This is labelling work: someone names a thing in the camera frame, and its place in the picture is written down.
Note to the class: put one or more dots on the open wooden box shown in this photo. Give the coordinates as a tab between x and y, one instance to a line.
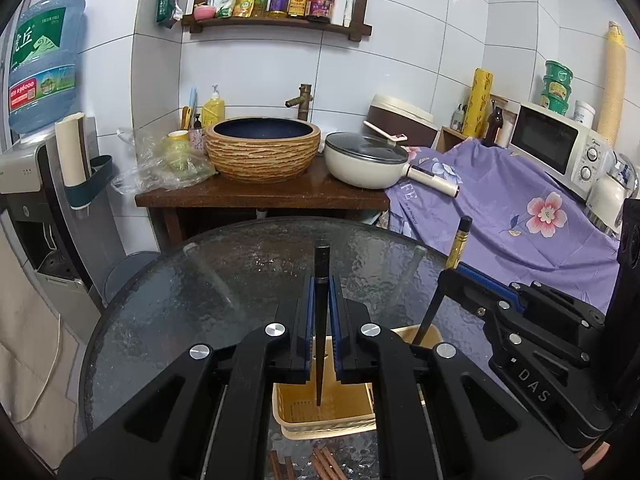
447	140

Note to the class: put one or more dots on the white jar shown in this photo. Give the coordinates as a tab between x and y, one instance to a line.
584	114

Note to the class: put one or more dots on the brown wooden chopstick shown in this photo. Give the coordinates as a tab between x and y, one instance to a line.
337	462
274	466
322	466
290	469

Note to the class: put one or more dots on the small clear bottle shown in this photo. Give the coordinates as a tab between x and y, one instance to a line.
457	120

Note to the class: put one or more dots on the beige heart-pattern utensil basket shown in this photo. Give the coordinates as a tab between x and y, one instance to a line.
345	417

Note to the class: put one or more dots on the wooden framed mirror shelf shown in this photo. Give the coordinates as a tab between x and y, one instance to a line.
280	24

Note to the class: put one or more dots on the beige cloth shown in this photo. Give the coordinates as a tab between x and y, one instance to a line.
25	340

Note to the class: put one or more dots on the floral pattern small bottle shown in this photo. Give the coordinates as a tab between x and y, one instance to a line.
197	140

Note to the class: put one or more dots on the light blue tube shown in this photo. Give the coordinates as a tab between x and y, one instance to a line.
192	102

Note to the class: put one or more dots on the green hanging packet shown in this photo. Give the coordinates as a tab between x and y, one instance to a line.
167	0

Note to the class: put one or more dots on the brown glass bottle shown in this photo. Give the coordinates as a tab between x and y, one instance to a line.
495	127

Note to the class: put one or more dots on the clear plastic bag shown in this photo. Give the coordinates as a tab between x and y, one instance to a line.
150	165

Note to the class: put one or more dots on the white squeeze bottle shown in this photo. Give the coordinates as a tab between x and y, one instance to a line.
339	7

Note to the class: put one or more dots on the white and green packet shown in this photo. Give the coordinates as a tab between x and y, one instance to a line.
226	6

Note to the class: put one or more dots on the yellow cup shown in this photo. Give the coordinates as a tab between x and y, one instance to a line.
177	137

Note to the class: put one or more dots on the white microwave oven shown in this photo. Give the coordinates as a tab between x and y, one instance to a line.
540	135

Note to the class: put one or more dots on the pink bowl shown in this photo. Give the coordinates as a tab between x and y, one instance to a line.
204	12

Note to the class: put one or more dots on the dark wooden counter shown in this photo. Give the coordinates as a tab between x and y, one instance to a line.
280	192

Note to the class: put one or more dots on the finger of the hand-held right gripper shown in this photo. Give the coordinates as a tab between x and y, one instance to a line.
500	330
492	287

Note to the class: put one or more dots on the plain black chopstick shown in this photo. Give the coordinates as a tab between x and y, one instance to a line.
321	280

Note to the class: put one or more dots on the yellow soap pump bottle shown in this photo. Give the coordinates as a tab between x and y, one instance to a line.
213	110

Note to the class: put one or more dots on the white and pink rice spoon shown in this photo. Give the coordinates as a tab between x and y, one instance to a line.
395	136

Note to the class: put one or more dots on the bronze bamboo-style faucet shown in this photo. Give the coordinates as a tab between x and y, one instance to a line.
304	102

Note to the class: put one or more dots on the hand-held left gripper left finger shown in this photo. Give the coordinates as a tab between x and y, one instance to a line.
310	330

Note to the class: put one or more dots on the black chopstick with gold band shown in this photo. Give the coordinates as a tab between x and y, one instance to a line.
459	245

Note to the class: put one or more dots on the white water dispenser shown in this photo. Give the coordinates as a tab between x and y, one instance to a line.
25	170

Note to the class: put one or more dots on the white electric kettle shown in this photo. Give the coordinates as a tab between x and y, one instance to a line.
607	195

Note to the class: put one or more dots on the brown and white rice cooker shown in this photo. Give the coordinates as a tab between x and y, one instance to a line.
395	115

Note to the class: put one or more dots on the purple floral cloth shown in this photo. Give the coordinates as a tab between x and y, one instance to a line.
500	240

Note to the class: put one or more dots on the cream pan with glass lid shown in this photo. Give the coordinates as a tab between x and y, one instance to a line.
360	167

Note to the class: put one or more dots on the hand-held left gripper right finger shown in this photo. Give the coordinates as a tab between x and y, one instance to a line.
336	330

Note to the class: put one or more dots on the woven-pattern wash basin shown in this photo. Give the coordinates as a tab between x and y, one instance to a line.
260	157

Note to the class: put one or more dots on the yellow wrap roll box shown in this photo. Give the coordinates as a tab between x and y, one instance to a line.
478	100

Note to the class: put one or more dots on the teal cup holder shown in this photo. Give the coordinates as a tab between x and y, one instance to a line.
100	180

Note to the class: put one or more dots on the blue water jug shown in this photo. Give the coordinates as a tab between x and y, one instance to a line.
45	60

